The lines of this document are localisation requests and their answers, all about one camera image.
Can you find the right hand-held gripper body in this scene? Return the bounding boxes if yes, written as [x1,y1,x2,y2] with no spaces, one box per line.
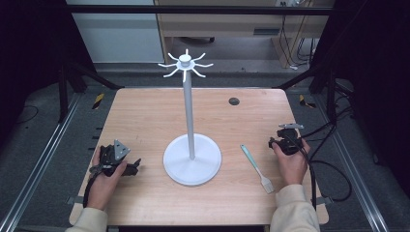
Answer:
[273,123,305,157]

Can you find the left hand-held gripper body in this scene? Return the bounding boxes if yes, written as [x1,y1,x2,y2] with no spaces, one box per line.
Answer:
[89,138,132,178]

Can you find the teal handled silicone brush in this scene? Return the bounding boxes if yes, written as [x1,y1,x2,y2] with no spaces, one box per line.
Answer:
[239,143,276,195]

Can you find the white hook rack stand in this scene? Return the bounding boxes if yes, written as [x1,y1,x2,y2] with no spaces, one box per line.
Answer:
[157,48,222,188]

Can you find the person's right hand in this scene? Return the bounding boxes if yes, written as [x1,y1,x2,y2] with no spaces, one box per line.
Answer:
[272,139,311,188]

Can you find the person's left hand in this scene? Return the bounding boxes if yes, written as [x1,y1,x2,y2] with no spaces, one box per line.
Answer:
[86,146,129,212]

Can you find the yellow black tape marker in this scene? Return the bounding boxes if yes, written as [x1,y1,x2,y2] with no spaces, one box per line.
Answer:
[297,94,317,109]
[92,93,106,111]

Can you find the white cabinet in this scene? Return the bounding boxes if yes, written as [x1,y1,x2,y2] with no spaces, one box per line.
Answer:
[65,0,165,64]

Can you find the black curtain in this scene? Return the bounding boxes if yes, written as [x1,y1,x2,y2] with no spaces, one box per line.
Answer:
[0,0,98,146]
[310,0,410,191]

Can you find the light wooden desk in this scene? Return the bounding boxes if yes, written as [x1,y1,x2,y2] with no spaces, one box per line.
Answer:
[154,0,337,70]

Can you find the black floor cable bundle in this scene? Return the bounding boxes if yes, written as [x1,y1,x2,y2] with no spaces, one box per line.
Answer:
[301,81,356,143]

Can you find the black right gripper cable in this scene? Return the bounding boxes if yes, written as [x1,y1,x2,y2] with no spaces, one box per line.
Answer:
[289,133,353,212]

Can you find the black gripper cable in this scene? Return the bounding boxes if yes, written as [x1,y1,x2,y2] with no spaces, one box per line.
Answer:
[289,133,353,212]
[82,169,102,209]

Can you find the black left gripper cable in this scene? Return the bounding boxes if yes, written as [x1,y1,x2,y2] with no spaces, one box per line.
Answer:
[82,169,102,209]

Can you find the grey table bracket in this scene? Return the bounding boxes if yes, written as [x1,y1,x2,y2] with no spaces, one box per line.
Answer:
[314,195,334,206]
[65,195,85,206]

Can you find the black metal frame strut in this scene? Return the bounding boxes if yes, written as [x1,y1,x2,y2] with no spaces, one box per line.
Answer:
[57,60,126,124]
[276,63,340,125]

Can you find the aluminium floor rail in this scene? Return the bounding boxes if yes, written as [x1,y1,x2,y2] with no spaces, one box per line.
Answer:
[312,95,392,232]
[0,92,82,232]

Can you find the hanging black desk cables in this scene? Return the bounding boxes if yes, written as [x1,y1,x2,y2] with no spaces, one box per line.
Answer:
[278,14,319,72]

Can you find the black horizontal frame bar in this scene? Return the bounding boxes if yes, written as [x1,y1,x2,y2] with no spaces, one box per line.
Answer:
[63,4,335,15]

